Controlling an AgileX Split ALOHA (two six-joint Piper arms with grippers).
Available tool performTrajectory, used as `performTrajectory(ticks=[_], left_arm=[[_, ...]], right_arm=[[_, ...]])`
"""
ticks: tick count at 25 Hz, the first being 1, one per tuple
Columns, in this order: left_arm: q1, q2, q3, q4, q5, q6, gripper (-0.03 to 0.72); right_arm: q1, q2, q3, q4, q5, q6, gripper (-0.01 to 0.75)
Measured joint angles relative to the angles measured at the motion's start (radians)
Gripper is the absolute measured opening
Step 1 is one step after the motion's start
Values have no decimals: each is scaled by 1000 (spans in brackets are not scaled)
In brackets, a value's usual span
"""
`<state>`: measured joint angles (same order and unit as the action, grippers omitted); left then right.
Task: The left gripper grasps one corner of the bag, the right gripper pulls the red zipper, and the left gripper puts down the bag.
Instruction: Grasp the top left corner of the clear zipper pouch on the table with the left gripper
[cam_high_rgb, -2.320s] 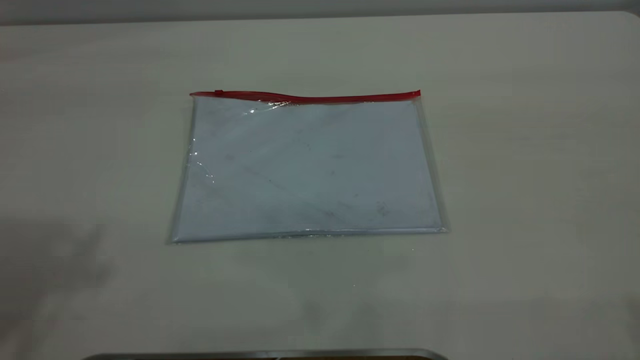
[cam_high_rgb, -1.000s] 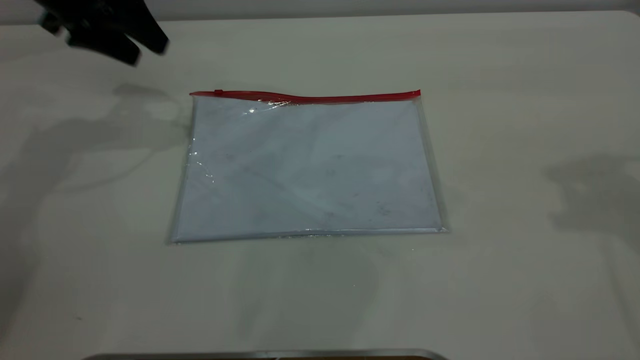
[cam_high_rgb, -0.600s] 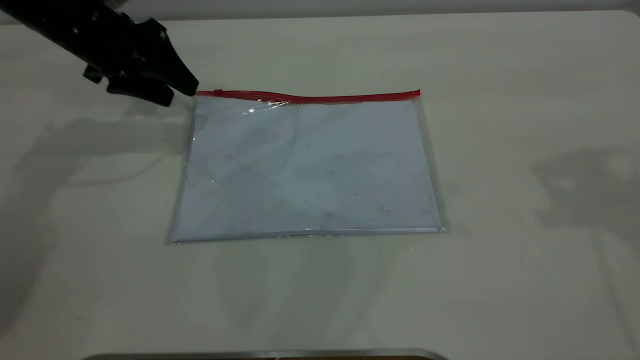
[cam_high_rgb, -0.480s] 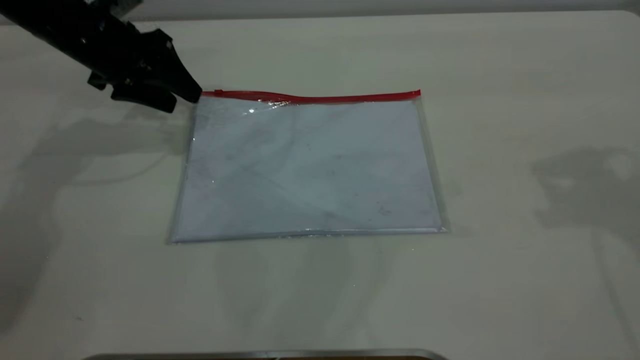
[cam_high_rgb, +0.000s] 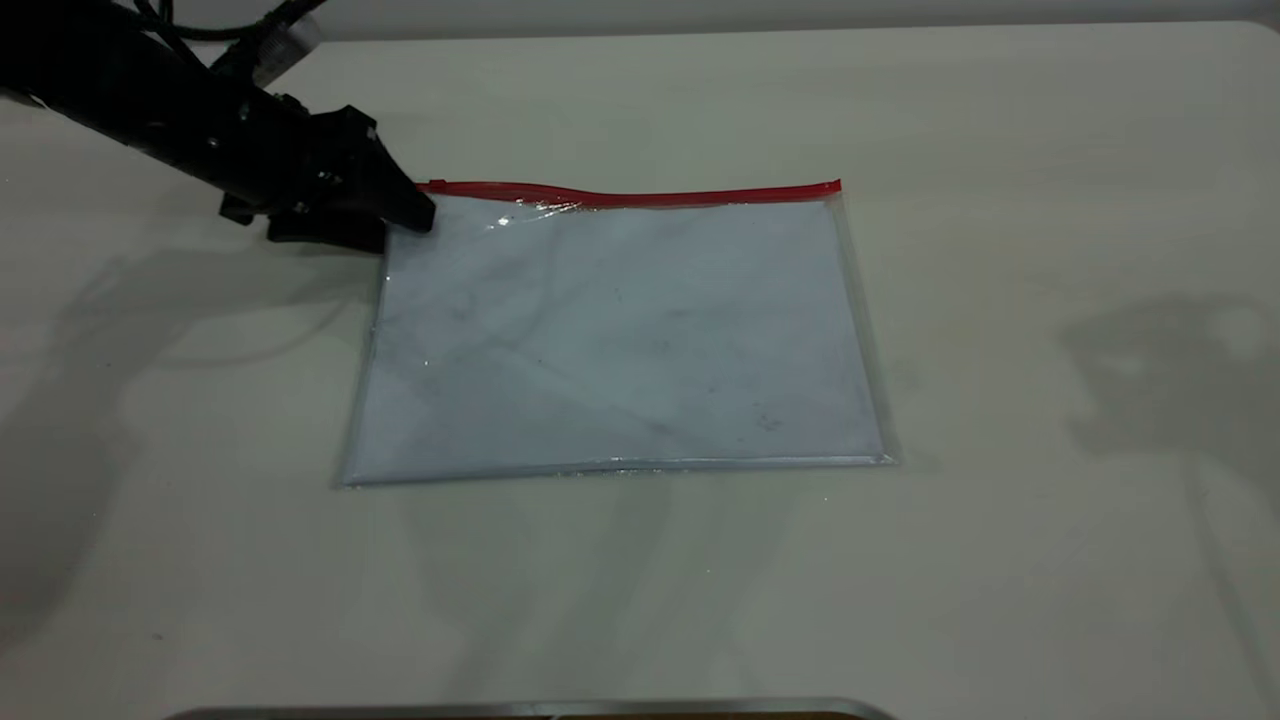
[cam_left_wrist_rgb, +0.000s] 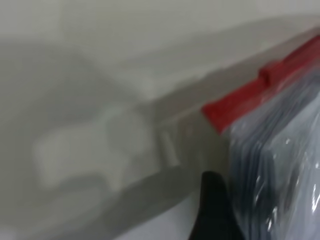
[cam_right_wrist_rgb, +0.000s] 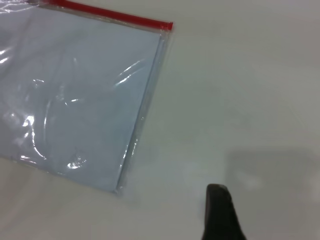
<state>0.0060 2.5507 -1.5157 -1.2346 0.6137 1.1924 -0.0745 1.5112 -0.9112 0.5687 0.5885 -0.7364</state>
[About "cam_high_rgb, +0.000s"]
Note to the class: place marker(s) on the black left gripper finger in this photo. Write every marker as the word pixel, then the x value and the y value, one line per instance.
pixel 330 228
pixel 375 180

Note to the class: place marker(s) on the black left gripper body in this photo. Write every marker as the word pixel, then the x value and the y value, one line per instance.
pixel 270 150

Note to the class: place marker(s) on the transparent zip bag red strip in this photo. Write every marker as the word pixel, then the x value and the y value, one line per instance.
pixel 640 340

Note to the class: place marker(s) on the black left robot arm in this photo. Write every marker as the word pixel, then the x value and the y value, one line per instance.
pixel 100 80

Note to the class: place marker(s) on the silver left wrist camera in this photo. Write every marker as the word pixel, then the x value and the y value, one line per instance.
pixel 285 48

